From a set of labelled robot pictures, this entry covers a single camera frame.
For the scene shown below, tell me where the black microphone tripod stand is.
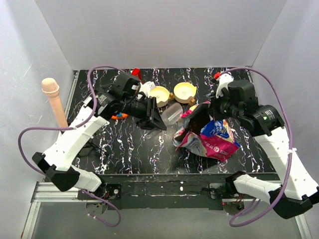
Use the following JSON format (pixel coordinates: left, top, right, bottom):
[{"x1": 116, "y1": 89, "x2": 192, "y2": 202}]
[{"x1": 77, "y1": 140, "x2": 104, "y2": 158}]

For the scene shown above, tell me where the red toy block car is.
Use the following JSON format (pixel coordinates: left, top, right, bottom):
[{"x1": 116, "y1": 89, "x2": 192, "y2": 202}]
[{"x1": 131, "y1": 68, "x2": 143, "y2": 82}]

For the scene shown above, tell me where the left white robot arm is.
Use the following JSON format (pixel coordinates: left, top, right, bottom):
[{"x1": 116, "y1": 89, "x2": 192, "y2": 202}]
[{"x1": 32, "y1": 73, "x2": 166, "y2": 199}]

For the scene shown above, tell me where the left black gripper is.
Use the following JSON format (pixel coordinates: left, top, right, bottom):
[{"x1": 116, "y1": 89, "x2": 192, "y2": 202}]
[{"x1": 122, "y1": 96, "x2": 167, "y2": 132}]

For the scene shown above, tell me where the cream double pet bowl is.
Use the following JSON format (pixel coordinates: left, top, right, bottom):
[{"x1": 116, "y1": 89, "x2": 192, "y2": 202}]
[{"x1": 149, "y1": 82, "x2": 197, "y2": 108}]

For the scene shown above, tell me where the pink pet food bag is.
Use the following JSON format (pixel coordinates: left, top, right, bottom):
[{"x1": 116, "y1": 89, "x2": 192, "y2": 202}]
[{"x1": 172, "y1": 101, "x2": 240, "y2": 161}]

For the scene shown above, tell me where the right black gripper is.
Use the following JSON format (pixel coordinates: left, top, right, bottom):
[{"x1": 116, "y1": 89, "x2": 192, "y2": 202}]
[{"x1": 206, "y1": 89, "x2": 242, "y2": 121}]

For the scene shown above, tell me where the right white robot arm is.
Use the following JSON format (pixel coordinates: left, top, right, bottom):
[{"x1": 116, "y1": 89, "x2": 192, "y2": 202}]
[{"x1": 208, "y1": 73, "x2": 319, "y2": 219}]

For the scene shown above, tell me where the orange curved toy track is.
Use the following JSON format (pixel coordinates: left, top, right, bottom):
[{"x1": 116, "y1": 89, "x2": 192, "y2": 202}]
[{"x1": 111, "y1": 113, "x2": 129, "y2": 120}]

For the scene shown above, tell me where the aluminium frame rail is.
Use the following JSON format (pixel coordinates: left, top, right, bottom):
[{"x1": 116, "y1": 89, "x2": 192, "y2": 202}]
[{"x1": 21, "y1": 71, "x2": 87, "y2": 237}]

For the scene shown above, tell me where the pink microphone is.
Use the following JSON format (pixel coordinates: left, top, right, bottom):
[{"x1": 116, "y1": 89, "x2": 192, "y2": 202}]
[{"x1": 41, "y1": 78, "x2": 68, "y2": 128}]

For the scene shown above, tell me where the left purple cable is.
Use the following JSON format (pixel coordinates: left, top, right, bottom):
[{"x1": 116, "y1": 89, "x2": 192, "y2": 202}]
[{"x1": 17, "y1": 66, "x2": 125, "y2": 228}]

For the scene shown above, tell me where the clear plastic scoop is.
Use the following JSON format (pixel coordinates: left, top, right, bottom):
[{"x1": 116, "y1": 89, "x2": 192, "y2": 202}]
[{"x1": 161, "y1": 102, "x2": 183, "y2": 126}]

